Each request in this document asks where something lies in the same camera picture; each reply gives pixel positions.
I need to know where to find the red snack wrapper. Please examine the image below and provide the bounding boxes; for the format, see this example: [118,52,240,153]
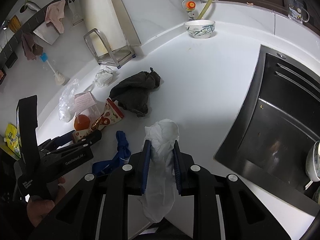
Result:
[72,98,124,142]

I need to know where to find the pink paper package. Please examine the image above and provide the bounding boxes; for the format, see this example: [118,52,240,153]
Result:
[74,92,102,124]

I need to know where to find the white tissue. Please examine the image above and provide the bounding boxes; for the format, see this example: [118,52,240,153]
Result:
[139,119,179,223]

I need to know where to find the dark grey cloth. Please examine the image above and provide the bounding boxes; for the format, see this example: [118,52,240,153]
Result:
[109,67,161,118]

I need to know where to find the black kitchen sink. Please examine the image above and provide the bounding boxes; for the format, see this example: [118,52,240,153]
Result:
[214,46,319,216]

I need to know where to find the person's left hand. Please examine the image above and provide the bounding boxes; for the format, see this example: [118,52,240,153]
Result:
[26,176,67,228]

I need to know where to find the orange fruit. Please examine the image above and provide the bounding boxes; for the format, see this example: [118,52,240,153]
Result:
[74,114,91,131]

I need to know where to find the blue plastic bag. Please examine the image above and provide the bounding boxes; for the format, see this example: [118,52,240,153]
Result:
[92,131,131,174]

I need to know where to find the yellow green detergent pouch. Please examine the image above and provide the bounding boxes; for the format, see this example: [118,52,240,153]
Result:
[5,124,21,158]

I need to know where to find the clear plastic bag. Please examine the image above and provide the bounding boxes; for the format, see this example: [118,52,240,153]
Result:
[58,79,79,122]

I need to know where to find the brown hanging cloth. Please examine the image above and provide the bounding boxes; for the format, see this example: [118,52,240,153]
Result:
[21,33,43,61]

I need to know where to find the small crumpled white paper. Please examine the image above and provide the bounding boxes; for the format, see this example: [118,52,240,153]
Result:
[93,64,117,88]

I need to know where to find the metal cleaver blade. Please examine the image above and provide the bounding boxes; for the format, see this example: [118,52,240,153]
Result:
[33,22,60,45]

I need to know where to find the metal board rack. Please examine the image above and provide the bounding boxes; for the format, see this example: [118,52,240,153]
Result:
[84,28,136,69]

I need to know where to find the pink hanging cloth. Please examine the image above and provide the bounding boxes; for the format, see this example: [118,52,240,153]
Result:
[44,0,66,34]

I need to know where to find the hanging peeler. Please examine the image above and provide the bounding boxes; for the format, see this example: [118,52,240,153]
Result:
[68,0,84,26]

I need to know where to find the white cutting board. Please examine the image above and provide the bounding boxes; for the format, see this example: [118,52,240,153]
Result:
[79,0,141,59]

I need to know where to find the white patterned bowl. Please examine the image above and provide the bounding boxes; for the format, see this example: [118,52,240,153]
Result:
[184,20,215,39]

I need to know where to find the white bowl in sink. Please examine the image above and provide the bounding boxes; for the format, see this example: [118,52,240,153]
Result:
[304,141,319,190]

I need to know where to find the clear glass mug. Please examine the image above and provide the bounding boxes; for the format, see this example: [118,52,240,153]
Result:
[287,0,310,24]

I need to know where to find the blue handled bottle brush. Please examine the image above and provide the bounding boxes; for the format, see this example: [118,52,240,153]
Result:
[40,53,66,86]

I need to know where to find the black wall hook rail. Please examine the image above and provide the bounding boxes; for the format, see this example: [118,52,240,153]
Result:
[0,0,75,69]

